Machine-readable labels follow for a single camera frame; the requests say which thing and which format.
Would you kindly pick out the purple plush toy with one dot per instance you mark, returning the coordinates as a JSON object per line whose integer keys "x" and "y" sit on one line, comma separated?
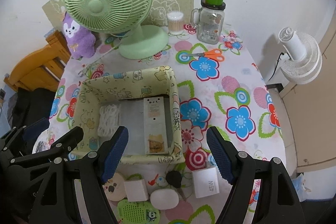
{"x": 78, "y": 37}

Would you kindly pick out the round beige pocket mirror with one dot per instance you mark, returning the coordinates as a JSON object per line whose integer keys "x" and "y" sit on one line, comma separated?
{"x": 115, "y": 190}

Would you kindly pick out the floral tablecloth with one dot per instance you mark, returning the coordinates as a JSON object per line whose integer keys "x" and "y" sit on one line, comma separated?
{"x": 236, "y": 90}

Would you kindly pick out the black key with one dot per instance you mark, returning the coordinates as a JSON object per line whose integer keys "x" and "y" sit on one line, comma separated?
{"x": 173, "y": 178}

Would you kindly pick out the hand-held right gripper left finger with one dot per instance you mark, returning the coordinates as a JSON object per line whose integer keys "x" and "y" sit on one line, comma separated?
{"x": 115, "y": 153}

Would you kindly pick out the glass jar mug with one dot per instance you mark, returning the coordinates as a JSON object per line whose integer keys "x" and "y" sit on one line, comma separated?
{"x": 210, "y": 24}

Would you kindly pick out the cotton swab container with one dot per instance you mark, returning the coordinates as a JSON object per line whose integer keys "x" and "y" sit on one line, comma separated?
{"x": 175, "y": 22}

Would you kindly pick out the green perforated panda case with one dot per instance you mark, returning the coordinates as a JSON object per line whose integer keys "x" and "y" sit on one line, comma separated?
{"x": 136, "y": 213}

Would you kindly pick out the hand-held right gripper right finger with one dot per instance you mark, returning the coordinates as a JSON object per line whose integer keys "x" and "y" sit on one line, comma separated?
{"x": 219, "y": 155}

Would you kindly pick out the green desk fan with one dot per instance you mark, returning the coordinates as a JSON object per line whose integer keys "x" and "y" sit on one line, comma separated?
{"x": 105, "y": 3}

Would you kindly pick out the white standing fan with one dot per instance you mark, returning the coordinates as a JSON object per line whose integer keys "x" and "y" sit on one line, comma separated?
{"x": 299, "y": 53}

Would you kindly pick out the black bag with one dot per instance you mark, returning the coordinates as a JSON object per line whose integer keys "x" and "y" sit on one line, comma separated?
{"x": 29, "y": 106}

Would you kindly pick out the printed fabric storage box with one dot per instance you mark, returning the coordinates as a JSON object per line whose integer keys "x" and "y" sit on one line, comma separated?
{"x": 113, "y": 85}

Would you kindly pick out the white charger cube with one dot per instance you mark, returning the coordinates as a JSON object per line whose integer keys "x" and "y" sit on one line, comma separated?
{"x": 136, "y": 190}

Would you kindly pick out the white oval case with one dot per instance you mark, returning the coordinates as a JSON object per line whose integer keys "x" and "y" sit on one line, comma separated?
{"x": 164, "y": 199}

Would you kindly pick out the white charger box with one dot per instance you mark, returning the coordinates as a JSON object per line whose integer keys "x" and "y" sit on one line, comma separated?
{"x": 207, "y": 184}

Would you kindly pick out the blue plastic bag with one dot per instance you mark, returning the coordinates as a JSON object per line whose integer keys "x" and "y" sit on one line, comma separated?
{"x": 300, "y": 187}

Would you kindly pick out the long white carton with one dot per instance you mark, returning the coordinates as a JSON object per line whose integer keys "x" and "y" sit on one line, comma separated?
{"x": 155, "y": 121}

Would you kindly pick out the wooden chair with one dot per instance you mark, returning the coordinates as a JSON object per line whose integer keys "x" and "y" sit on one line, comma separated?
{"x": 39, "y": 66}

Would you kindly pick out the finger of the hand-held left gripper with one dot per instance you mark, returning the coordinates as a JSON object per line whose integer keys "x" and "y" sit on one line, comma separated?
{"x": 68, "y": 138}
{"x": 36, "y": 126}

